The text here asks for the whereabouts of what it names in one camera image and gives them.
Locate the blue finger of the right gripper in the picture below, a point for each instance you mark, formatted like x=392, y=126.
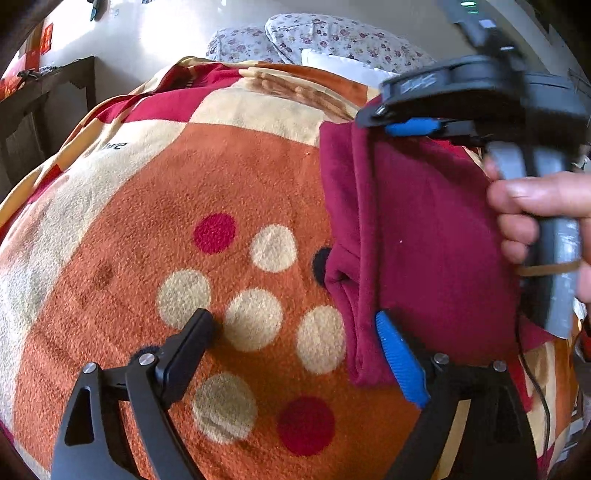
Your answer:
x=452, y=130

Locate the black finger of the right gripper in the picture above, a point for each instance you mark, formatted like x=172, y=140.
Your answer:
x=412, y=95

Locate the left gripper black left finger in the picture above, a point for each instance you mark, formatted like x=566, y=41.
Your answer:
x=92, y=443

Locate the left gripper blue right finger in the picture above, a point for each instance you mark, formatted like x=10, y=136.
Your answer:
x=497, y=442

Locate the maroon t-shirt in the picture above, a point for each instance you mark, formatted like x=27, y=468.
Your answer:
x=414, y=236

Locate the right hand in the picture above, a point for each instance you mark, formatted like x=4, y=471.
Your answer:
x=520, y=202

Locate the white pillow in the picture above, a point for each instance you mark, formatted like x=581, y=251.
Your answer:
x=346, y=68

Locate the floral quilt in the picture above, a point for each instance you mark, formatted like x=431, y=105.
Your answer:
x=284, y=37

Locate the orange red patterned blanket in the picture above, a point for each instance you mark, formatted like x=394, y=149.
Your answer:
x=202, y=189

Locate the dark wooden side table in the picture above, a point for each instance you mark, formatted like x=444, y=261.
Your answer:
x=30, y=100

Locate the red wall decoration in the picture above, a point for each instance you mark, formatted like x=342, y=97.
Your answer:
x=27, y=57

